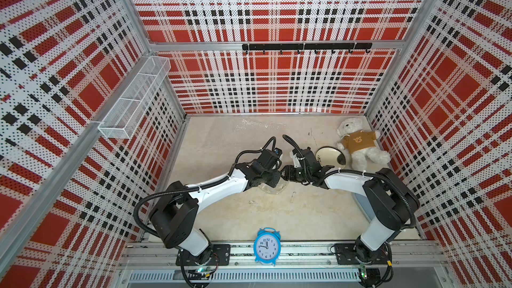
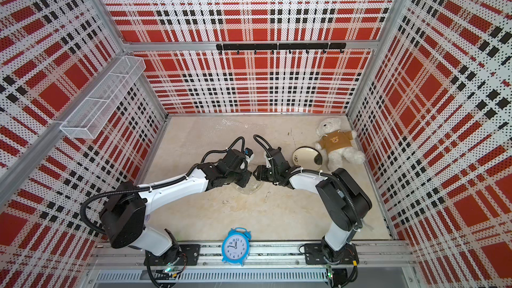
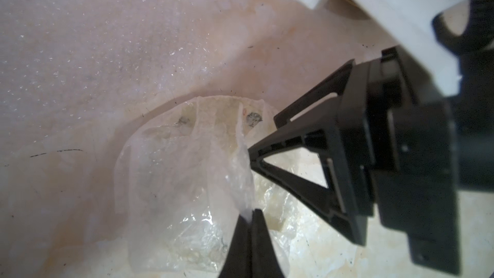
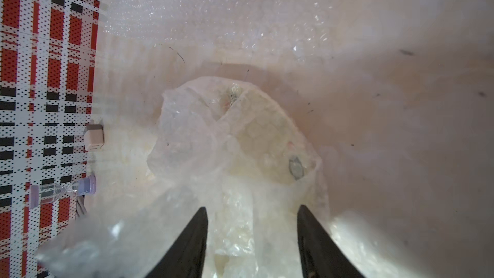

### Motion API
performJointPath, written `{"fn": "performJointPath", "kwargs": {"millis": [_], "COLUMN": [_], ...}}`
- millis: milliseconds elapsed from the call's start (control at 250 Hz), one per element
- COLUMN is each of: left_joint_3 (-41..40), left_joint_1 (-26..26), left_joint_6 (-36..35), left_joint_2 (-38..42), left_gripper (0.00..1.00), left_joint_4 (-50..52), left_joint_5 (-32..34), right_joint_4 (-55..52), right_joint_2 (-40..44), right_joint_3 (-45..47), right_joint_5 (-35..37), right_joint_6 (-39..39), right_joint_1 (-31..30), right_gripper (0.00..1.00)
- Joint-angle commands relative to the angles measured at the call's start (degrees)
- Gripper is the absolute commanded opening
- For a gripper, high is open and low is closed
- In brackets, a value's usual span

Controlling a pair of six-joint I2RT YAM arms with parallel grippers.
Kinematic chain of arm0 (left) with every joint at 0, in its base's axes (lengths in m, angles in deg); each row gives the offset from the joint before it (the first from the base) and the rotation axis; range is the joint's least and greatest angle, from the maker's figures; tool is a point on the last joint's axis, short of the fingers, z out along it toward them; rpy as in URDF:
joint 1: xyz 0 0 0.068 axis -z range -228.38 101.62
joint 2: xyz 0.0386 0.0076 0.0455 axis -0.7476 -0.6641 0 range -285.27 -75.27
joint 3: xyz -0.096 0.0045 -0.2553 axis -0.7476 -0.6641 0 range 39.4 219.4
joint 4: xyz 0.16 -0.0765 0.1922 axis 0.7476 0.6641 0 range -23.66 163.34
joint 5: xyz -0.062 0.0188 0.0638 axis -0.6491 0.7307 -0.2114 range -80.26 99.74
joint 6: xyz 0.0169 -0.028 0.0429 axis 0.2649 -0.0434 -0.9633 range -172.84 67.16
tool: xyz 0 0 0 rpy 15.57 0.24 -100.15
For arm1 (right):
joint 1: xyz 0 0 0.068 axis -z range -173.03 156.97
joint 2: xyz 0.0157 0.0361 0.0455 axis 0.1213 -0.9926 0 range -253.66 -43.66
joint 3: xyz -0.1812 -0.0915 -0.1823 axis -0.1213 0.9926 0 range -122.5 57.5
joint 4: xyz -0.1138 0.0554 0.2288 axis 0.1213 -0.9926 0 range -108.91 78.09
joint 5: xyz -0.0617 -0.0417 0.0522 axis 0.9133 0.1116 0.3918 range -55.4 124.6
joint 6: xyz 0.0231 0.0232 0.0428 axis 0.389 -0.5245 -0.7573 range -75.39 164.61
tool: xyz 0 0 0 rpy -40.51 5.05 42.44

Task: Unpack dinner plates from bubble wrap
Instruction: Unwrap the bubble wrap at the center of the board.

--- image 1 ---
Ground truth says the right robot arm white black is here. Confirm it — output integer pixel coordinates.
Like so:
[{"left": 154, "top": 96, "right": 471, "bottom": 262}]
[{"left": 281, "top": 149, "right": 420, "bottom": 265}]

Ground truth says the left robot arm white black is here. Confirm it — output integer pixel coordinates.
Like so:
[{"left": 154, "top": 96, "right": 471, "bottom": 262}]
[{"left": 133, "top": 148, "right": 283, "bottom": 265}]

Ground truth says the white teddy bear brown shirt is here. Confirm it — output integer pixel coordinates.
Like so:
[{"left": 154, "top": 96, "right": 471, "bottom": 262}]
[{"left": 336, "top": 117, "right": 391, "bottom": 171}]

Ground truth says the grey blue oval dish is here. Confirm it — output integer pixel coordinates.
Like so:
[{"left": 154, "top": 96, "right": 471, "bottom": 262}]
[{"left": 353, "top": 193, "right": 375, "bottom": 222}]

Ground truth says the blue alarm clock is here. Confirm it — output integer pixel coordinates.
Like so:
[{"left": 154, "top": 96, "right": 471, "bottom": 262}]
[{"left": 253, "top": 227, "right": 281, "bottom": 266}]

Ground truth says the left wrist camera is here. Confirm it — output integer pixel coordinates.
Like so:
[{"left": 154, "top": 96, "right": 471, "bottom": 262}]
[{"left": 261, "top": 148, "right": 283, "bottom": 167}]

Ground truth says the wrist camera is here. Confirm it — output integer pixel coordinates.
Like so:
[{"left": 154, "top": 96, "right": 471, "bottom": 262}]
[
  {"left": 290, "top": 152, "right": 303, "bottom": 168},
  {"left": 261, "top": 148, "right": 283, "bottom": 167}
]

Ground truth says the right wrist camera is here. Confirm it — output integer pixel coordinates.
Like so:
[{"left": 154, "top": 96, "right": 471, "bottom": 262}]
[{"left": 290, "top": 152, "right": 303, "bottom": 168}]

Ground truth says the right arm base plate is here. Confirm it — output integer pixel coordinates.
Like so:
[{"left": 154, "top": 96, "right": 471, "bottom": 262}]
[{"left": 333, "top": 243, "right": 389, "bottom": 266}]

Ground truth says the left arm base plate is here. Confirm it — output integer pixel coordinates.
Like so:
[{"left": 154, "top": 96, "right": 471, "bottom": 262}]
[{"left": 175, "top": 244, "right": 231, "bottom": 266}]

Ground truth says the black hook rail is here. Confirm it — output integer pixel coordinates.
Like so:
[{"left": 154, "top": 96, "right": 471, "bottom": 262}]
[{"left": 241, "top": 42, "right": 373, "bottom": 52}]

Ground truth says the white wire mesh basket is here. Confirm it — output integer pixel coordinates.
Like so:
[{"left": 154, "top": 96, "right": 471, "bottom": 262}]
[{"left": 99, "top": 56, "right": 170, "bottom": 139}]

